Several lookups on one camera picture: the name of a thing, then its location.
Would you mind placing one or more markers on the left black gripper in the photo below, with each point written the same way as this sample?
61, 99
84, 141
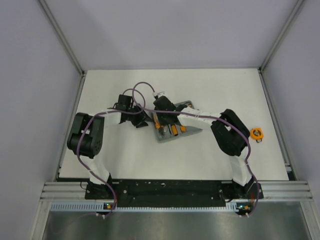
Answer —
140, 122

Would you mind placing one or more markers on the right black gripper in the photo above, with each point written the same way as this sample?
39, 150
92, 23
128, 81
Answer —
162, 122

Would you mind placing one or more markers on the orange pliers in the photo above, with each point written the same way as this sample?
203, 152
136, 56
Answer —
161, 128

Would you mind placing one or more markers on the grey plastic tool case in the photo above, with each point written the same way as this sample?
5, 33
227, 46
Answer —
190, 130

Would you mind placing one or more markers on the orange tape measure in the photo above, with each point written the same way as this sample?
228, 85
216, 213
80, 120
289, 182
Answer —
257, 134

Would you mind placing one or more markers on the orange utility knife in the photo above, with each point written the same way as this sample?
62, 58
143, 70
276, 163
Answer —
183, 129

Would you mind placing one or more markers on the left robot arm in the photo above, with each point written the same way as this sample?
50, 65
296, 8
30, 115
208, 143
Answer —
85, 139

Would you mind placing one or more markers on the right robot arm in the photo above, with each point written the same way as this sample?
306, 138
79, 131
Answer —
230, 133

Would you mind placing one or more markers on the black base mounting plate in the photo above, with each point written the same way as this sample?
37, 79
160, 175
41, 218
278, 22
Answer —
229, 191

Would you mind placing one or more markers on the white slotted cable duct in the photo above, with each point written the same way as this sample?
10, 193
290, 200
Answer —
106, 207

